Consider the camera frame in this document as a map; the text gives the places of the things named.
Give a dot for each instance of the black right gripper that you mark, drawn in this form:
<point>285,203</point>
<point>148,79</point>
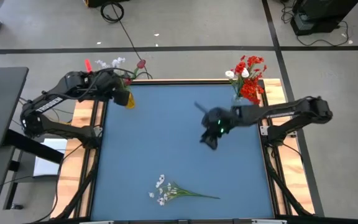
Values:
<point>217,119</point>

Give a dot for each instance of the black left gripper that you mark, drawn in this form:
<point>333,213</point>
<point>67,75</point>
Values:
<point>109,83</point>

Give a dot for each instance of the white blossom flower bunch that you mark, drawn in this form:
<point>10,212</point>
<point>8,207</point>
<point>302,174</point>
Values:
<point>117,61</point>
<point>172,191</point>

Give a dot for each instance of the white tulip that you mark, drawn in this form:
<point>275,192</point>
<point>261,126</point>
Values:
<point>229,74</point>
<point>245,72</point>

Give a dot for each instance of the red flower bunch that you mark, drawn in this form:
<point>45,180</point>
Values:
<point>250,88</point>

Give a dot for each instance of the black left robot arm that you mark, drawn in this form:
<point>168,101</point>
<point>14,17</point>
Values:
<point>57,96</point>

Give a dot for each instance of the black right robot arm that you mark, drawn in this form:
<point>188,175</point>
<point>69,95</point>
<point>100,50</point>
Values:
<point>291,112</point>

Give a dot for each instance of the yellow glass vase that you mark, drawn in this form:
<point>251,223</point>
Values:
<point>130,102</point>

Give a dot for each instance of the clear crystal vase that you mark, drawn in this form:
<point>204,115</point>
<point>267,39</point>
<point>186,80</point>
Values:
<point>236,101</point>

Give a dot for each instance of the blue table mat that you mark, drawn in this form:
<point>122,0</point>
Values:
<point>166,140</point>

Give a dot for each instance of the white paper sheet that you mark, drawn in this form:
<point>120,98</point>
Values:
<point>50,155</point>

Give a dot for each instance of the black desk leg bar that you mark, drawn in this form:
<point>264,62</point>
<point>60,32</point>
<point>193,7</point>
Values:
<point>33,146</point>

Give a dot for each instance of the black equipment cart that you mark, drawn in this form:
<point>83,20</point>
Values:
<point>322,12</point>

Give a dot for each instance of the silver bracket plate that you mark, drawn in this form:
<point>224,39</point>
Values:
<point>264,130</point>

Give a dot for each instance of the black table frame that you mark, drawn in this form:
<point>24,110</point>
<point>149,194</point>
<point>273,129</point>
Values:
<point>275,180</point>

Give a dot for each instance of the white bracket plate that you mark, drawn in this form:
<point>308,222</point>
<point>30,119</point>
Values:
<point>96,222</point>
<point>269,221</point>

